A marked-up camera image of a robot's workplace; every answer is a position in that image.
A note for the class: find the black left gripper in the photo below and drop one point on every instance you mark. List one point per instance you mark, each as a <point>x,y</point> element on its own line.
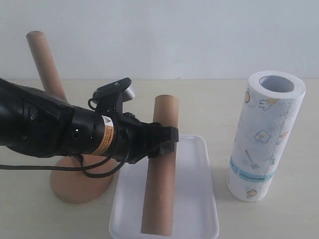
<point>126,138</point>

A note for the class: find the brown cardboard tube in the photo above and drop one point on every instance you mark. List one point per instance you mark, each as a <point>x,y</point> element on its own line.
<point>157,218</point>

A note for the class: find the printed white paper towel roll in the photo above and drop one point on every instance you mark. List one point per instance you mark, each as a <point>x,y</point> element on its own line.
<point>270,107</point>

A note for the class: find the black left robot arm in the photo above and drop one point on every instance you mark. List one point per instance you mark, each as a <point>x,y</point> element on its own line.
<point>38,124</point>

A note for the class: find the wooden paper towel holder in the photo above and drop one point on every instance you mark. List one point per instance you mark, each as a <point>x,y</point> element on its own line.
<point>69,187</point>

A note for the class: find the white rectangular plastic tray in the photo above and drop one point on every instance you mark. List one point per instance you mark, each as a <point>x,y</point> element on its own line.
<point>195,213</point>

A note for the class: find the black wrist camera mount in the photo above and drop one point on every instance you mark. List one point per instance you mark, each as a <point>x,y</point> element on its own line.
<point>109,99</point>

